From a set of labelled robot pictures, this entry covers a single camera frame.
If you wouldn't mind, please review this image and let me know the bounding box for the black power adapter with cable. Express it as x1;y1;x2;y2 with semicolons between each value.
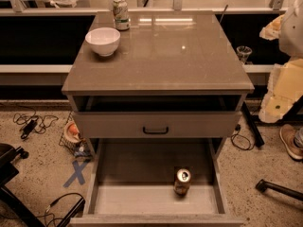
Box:
13;106;59;140

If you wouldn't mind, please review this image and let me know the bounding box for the white ceramic bowl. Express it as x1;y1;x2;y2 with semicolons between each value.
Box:
85;27;120;57

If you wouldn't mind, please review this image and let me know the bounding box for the grey drawer cabinet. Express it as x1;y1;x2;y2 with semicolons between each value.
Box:
61;10;256;227

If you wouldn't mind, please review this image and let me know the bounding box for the clear glass cup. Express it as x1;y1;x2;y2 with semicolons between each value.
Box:
236;45;252;63

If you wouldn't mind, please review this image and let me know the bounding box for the black cable loop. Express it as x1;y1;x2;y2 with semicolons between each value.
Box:
230;124;256;151

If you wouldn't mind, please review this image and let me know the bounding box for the black chair leg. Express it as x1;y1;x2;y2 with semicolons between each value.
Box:
256;179;303;201

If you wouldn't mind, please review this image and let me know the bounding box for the wire basket with items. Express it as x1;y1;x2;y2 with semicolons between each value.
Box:
59;114;92;160

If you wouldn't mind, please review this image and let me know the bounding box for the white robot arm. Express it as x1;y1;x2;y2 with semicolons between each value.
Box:
258;0;303;123

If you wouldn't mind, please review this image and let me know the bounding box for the green and white soda can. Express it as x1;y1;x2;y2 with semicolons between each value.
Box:
113;0;130;30

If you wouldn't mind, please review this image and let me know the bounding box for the open middle drawer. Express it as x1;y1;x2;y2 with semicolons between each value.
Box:
70;139;243;227

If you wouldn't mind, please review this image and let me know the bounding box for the black office chair base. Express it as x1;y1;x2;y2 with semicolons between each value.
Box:
0;143;46;227

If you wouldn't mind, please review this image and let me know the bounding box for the brown shoe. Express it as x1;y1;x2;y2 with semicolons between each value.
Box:
279;124;303;161

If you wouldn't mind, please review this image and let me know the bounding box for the top drawer with black handle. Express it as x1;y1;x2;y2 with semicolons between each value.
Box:
73;112;241;139

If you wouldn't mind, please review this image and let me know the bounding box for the orange soda can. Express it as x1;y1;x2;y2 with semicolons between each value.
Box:
173;168;191;196

